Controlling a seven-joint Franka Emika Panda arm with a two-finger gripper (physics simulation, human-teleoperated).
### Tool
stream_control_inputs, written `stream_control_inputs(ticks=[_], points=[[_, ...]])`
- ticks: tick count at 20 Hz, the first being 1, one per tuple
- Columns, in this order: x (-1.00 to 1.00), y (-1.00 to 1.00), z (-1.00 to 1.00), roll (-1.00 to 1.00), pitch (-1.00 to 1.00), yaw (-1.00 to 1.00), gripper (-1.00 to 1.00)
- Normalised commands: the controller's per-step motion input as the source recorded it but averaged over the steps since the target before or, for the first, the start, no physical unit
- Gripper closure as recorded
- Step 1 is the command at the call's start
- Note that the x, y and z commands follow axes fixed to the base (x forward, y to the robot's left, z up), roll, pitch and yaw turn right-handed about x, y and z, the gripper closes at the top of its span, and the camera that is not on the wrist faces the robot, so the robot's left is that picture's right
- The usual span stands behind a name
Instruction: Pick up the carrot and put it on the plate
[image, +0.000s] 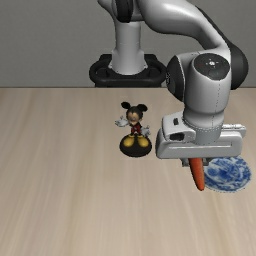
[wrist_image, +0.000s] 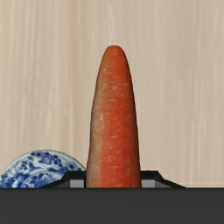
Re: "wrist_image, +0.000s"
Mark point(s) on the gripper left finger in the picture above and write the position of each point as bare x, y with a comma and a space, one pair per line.
73, 178

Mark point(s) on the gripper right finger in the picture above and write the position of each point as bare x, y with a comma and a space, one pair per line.
151, 178

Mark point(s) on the orange carrot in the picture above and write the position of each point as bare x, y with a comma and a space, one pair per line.
114, 122

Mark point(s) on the blue and white plate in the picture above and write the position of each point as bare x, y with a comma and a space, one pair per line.
32, 170

